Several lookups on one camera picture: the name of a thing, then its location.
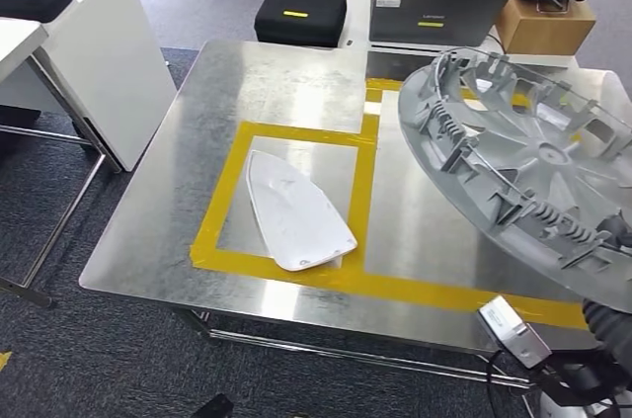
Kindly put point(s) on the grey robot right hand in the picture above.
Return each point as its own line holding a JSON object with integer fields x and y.
{"x": 615, "y": 232}

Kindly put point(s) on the grey plastic wheel hubcap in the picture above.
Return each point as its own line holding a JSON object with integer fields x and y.
{"x": 553, "y": 154}

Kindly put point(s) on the white plastic cover part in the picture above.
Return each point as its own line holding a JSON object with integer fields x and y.
{"x": 296, "y": 218}

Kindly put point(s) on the steel workbench table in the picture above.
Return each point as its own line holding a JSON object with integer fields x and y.
{"x": 246, "y": 88}

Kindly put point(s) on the brown wooden box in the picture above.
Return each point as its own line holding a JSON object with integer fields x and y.
{"x": 543, "y": 29}

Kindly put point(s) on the grey laptop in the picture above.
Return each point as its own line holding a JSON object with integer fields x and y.
{"x": 444, "y": 9}

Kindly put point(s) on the black robot left foot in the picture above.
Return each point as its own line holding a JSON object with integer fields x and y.
{"x": 215, "y": 408}

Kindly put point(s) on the yellow floor tape line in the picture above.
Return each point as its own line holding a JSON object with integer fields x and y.
{"x": 4, "y": 360}

